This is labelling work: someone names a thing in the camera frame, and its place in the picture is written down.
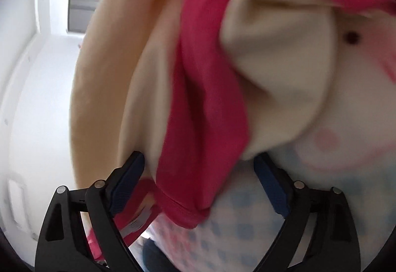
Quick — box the cream and pink shirt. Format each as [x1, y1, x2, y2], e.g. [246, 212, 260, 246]
[69, 0, 396, 263]

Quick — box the person's dark jeans leg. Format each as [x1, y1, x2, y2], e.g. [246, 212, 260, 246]
[142, 239, 179, 272]

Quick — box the blue checkered floral bedspread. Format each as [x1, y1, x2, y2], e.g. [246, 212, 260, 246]
[145, 11, 396, 272]

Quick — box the grey door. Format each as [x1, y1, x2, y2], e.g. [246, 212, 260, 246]
[67, 0, 100, 33]

